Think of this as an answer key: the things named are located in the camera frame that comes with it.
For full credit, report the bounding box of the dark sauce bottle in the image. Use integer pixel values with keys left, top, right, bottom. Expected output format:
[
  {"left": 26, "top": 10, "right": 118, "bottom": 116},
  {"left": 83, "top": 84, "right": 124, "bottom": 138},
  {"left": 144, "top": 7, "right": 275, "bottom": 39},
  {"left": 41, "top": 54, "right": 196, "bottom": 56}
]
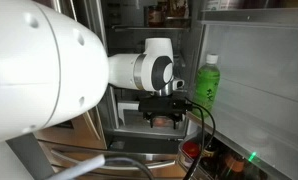
[{"left": 200, "top": 135, "right": 224, "bottom": 175}]

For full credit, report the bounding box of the dark glass jar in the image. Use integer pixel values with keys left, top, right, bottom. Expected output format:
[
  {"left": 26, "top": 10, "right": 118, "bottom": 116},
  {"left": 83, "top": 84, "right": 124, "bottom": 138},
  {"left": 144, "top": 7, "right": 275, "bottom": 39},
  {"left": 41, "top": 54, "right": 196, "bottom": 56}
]
[{"left": 146, "top": 4, "right": 165, "bottom": 29}]

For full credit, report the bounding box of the orange brown bottle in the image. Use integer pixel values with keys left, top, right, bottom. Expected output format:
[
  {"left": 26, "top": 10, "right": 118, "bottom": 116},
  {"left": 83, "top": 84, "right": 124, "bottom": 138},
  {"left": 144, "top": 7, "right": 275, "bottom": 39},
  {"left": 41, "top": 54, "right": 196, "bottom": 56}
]
[{"left": 222, "top": 151, "right": 247, "bottom": 180}]

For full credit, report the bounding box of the brown food package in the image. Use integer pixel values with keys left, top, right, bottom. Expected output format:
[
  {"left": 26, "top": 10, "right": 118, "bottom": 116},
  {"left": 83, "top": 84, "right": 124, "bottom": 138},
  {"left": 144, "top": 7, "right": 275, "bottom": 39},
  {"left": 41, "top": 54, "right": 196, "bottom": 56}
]
[{"left": 164, "top": 0, "right": 191, "bottom": 28}]

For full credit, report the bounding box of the stainless steel fridge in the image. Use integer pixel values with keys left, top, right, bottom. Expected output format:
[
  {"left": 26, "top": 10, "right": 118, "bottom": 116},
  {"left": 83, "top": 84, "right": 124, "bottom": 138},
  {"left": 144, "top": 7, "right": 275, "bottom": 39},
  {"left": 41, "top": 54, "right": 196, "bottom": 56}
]
[{"left": 52, "top": 0, "right": 298, "bottom": 180}]

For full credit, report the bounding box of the thin dark grey cable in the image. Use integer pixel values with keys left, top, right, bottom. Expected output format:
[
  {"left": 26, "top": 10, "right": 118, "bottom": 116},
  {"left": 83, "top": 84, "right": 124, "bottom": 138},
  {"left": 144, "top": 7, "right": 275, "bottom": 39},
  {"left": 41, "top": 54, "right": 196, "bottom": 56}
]
[{"left": 104, "top": 156, "right": 155, "bottom": 180}]

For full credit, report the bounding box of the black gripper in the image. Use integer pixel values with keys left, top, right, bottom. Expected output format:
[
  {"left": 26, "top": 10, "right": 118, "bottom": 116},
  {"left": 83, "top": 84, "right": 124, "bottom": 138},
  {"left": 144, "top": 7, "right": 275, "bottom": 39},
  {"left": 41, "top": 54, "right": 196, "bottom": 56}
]
[{"left": 143, "top": 111, "right": 185, "bottom": 131}]

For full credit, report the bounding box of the thick grey cable sleeve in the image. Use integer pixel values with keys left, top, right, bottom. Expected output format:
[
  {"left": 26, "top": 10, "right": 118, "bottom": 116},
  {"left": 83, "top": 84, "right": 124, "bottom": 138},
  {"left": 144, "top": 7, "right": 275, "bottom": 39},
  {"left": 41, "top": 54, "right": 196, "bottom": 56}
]
[{"left": 44, "top": 153, "right": 107, "bottom": 180}]

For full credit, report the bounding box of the glass fridge shelf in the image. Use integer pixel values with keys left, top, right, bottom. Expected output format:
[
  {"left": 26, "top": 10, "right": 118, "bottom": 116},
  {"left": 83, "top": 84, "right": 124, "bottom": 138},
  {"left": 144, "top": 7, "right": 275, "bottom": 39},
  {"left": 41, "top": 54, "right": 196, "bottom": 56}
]
[{"left": 111, "top": 24, "right": 192, "bottom": 33}]

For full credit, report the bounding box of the fridge door with shelves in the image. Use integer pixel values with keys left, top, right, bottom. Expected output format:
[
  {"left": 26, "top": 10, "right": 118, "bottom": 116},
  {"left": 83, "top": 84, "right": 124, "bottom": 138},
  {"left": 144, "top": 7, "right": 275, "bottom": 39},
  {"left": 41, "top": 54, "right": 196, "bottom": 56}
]
[{"left": 185, "top": 0, "right": 298, "bottom": 180}]

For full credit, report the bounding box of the green tea bottle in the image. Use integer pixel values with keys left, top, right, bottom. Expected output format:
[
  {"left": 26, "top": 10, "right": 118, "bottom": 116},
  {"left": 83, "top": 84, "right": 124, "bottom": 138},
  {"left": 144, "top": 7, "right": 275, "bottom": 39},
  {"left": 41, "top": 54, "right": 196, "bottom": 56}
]
[{"left": 191, "top": 53, "right": 221, "bottom": 120}]

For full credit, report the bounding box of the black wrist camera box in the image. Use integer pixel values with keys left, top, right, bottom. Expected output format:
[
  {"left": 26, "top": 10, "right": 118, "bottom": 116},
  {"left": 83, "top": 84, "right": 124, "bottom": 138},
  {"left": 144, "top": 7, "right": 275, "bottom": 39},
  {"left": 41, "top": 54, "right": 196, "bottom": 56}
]
[{"left": 138, "top": 97, "right": 194, "bottom": 114}]

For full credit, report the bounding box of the red lidded jar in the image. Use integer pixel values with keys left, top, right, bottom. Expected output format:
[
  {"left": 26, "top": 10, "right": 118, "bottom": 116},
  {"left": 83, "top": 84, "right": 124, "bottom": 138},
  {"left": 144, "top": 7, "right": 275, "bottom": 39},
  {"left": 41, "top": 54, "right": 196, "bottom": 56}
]
[{"left": 180, "top": 141, "right": 202, "bottom": 168}]

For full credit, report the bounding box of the black camera cable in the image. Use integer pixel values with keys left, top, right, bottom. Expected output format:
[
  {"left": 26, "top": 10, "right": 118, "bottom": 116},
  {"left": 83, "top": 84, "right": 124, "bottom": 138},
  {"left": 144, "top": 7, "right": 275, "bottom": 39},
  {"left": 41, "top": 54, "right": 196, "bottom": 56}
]
[
  {"left": 184, "top": 96, "right": 218, "bottom": 180},
  {"left": 188, "top": 105, "right": 207, "bottom": 161}
]

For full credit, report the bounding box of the brown onion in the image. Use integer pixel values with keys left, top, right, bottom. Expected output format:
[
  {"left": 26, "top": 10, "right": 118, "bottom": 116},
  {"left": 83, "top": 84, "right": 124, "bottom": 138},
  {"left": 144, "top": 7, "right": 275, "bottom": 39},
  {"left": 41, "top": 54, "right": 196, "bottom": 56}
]
[{"left": 154, "top": 116, "right": 170, "bottom": 129}]

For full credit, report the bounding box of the white labelled container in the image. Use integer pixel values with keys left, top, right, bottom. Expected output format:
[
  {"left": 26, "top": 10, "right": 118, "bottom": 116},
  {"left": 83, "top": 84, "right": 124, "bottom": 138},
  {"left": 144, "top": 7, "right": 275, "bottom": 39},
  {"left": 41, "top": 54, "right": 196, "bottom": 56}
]
[{"left": 204, "top": 0, "right": 244, "bottom": 11}]

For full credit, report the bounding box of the clear plastic fridge tray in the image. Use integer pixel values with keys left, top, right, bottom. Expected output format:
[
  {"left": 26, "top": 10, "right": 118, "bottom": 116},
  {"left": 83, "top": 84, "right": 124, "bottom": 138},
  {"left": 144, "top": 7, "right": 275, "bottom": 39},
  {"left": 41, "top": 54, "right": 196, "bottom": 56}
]
[{"left": 116, "top": 99, "right": 189, "bottom": 136}]

